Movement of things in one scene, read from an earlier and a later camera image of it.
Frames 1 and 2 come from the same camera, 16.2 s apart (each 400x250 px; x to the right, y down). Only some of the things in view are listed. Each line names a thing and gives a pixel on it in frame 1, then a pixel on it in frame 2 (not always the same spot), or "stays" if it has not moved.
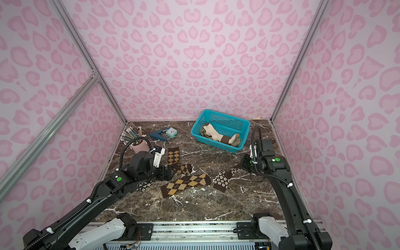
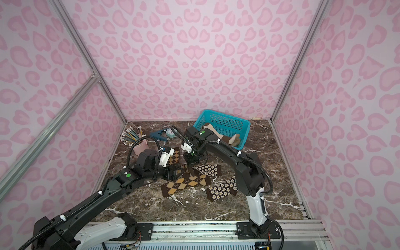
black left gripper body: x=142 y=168 stays
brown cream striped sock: x=208 y=130 stays
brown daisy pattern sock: x=143 y=186 → x=212 y=170
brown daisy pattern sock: x=221 y=181 → x=222 y=190
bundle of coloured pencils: x=130 y=135 stays
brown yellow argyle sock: x=173 y=159 stays
